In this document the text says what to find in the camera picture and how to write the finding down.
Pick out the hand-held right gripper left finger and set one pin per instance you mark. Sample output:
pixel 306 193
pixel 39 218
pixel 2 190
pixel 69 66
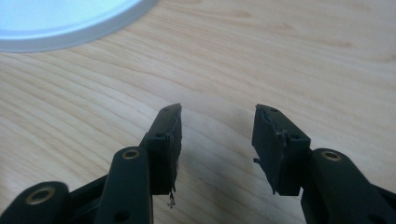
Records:
pixel 162 155

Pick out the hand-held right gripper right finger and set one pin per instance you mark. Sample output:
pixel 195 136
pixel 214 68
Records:
pixel 283 152

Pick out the white round plate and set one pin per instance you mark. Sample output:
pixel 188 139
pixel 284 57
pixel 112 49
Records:
pixel 62 18

